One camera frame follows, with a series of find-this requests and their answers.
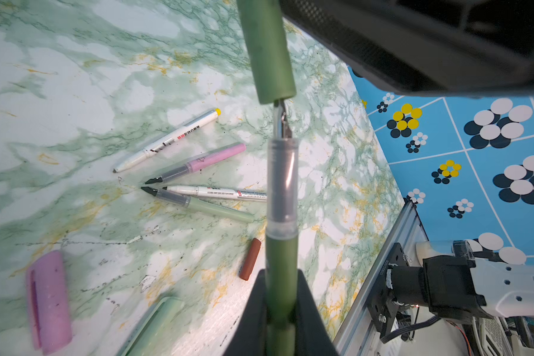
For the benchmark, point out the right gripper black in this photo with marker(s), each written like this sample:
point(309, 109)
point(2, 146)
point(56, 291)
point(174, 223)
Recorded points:
point(419, 48)

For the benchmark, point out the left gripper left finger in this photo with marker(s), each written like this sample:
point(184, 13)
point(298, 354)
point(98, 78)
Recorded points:
point(251, 334)

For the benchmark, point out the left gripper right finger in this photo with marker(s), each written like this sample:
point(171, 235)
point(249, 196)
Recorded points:
point(311, 337)

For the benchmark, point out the dark green pen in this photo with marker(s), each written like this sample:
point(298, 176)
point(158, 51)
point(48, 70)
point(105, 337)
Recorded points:
point(282, 235)

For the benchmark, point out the dark green pen cap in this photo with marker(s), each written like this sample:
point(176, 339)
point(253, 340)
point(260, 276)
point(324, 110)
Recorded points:
point(265, 38)

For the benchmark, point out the light green pen cap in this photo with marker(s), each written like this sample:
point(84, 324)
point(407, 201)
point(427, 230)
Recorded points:
point(143, 341)

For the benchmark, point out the light green pen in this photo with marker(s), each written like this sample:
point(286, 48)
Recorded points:
point(197, 205)

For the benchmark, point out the pink pen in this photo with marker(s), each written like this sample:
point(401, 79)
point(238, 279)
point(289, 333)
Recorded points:
point(199, 163)

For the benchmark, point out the pink pen cap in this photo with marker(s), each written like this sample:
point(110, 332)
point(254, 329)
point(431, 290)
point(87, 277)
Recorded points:
point(48, 304)

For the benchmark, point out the white pen yellow end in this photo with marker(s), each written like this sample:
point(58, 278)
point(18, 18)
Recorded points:
point(158, 145)

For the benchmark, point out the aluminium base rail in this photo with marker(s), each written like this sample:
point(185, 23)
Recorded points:
point(482, 288)

